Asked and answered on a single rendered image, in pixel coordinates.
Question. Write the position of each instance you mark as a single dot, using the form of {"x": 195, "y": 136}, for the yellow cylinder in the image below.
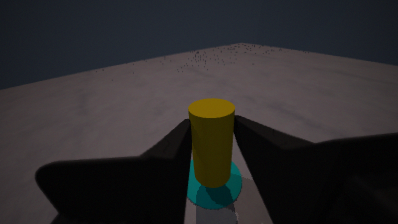
{"x": 212, "y": 128}

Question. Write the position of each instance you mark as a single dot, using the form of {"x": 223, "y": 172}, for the cyan circle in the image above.
{"x": 214, "y": 198}

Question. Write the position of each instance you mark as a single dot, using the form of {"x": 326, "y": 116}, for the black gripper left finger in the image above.
{"x": 158, "y": 179}

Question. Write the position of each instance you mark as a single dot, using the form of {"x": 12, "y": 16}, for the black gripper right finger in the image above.
{"x": 294, "y": 176}

